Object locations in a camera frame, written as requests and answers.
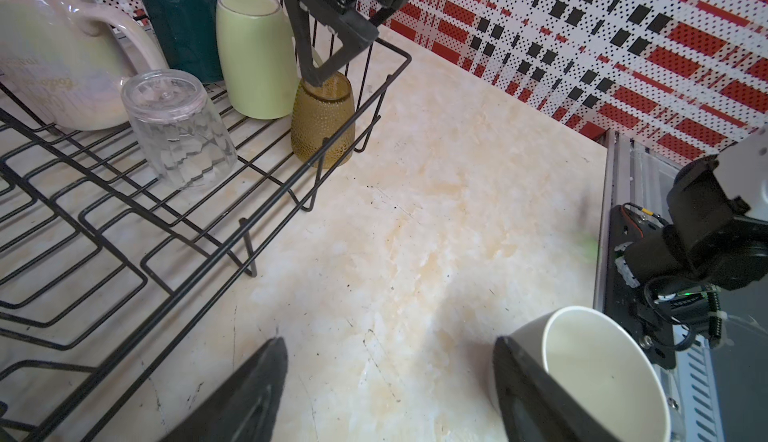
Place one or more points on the purple iridescent mug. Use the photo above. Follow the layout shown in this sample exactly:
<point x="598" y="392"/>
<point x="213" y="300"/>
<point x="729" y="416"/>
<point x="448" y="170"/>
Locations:
<point x="64" y="56"/>

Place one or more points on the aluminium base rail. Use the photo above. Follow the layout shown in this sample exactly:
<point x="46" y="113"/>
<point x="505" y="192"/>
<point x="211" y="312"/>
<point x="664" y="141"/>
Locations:
<point x="682" y="270"/>

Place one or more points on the black wire dish rack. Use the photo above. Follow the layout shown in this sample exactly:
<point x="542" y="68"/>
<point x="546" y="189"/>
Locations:
<point x="105" y="270"/>

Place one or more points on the light green mug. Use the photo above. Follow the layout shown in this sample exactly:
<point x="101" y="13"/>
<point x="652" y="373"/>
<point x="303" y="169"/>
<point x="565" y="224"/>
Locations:
<point x="256" y="52"/>

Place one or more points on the dark green mug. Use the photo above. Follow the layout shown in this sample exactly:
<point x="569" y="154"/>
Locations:
<point x="186" y="33"/>

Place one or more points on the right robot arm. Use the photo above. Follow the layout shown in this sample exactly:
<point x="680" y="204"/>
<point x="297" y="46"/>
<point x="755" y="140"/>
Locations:
<point x="687" y="78"/>

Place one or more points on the amber glass cup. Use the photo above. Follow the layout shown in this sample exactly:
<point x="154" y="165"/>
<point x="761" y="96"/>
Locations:
<point x="318" y="113"/>

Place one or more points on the clear glass cup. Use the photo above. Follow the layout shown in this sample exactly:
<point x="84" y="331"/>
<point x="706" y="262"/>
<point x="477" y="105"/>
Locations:
<point x="180" y="132"/>

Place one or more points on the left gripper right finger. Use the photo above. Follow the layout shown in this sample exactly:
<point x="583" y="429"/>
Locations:
<point x="533" y="406"/>

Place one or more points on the white grey-handled mug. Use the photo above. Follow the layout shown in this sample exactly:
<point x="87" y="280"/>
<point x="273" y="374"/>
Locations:
<point x="598" y="364"/>

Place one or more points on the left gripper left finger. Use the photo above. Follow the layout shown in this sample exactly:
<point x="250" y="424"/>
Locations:
<point x="245" y="406"/>

